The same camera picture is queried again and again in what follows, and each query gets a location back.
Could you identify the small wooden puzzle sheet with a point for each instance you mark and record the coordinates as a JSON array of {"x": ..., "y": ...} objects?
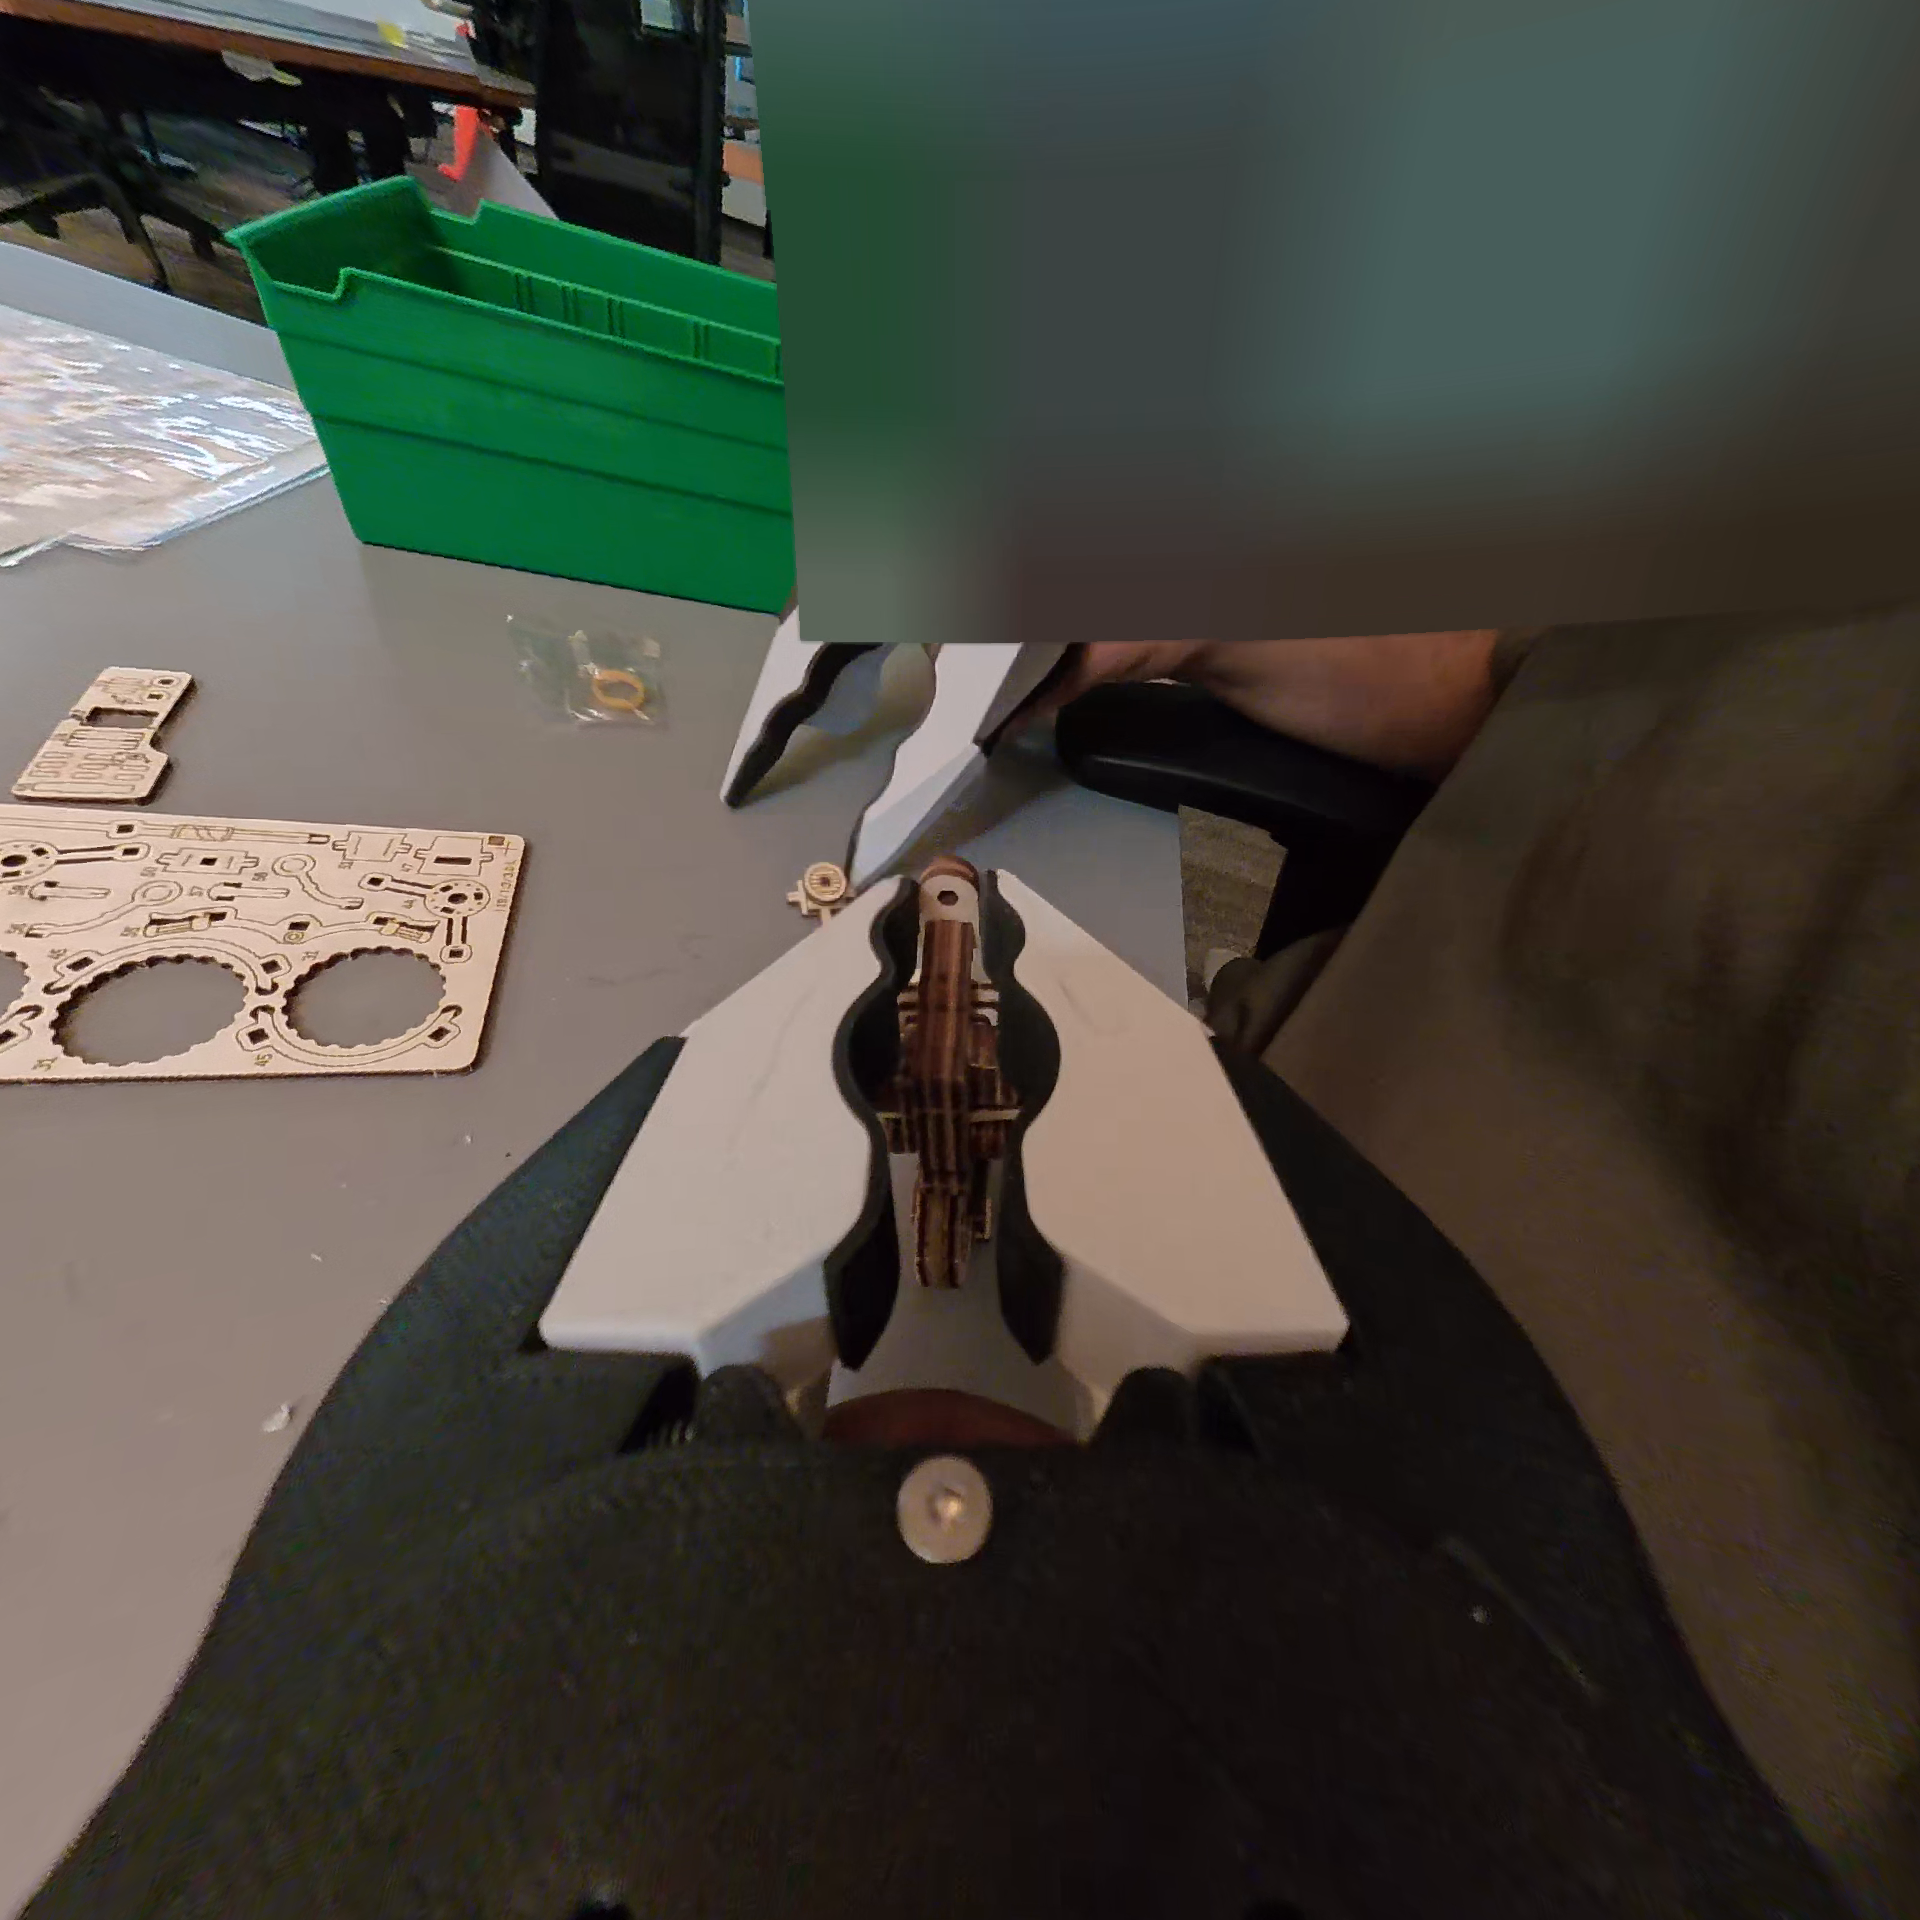
[{"x": 91, "y": 765}]

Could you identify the clear plastic bag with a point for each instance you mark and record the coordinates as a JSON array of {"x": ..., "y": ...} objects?
[{"x": 121, "y": 435}]

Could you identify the black chair armrest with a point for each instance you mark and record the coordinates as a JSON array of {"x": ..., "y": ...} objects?
[{"x": 1201, "y": 765}]

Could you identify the small clear zip bag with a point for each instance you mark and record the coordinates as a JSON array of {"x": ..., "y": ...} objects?
[{"x": 554, "y": 660}]

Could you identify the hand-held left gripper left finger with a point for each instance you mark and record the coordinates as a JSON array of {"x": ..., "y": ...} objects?
[{"x": 705, "y": 1201}]

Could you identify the person's right forearm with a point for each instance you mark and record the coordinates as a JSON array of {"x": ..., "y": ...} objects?
[{"x": 1304, "y": 691}]

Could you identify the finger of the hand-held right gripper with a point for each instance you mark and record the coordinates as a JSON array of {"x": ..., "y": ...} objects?
[
  {"x": 759, "y": 735},
  {"x": 952, "y": 720}
]

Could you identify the black office chair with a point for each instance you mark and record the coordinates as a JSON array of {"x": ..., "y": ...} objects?
[{"x": 91, "y": 172}]

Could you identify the grey desk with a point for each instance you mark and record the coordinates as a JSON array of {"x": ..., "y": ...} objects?
[{"x": 374, "y": 1275}]

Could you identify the person's olive shirt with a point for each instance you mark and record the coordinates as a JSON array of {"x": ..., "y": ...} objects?
[{"x": 1651, "y": 1124}]

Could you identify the yellow rubber band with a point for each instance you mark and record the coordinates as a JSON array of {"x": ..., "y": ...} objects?
[{"x": 596, "y": 691}]

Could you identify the dark cabinet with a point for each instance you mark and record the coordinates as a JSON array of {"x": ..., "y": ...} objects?
[{"x": 644, "y": 120}]

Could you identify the small round wooden puzzle part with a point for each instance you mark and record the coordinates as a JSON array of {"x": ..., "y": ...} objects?
[{"x": 818, "y": 884}]

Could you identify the small orange object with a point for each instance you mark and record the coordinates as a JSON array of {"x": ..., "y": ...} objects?
[{"x": 470, "y": 143}]

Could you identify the wooden motorcycle model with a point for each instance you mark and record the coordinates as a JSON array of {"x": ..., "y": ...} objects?
[{"x": 938, "y": 1051}]

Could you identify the green plastic bin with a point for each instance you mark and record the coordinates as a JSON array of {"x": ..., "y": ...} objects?
[{"x": 525, "y": 450}]

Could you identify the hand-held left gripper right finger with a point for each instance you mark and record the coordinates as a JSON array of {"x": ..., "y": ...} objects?
[{"x": 1170, "y": 1201}]

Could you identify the wooden puzzle sheet with round holes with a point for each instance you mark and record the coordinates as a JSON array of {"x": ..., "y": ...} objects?
[{"x": 225, "y": 1035}]

